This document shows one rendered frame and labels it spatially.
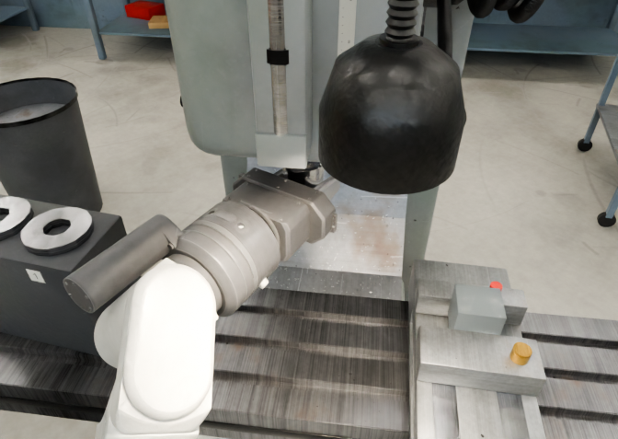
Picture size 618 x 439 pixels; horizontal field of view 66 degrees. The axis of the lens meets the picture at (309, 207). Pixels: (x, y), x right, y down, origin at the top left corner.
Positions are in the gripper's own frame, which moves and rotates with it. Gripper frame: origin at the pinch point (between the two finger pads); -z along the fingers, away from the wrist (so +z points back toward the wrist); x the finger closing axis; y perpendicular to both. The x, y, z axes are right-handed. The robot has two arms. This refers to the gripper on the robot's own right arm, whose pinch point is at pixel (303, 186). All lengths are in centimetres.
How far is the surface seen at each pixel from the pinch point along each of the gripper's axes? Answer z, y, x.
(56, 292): 18.5, 16.9, 27.7
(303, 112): 11.0, -15.5, -7.0
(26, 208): 13.3, 10.6, 39.0
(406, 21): 18.0, -25.3, -16.8
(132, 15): -261, 93, 351
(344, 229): -27.4, 29.3, 8.0
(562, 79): -383, 117, -2
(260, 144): 12.6, -12.8, -4.1
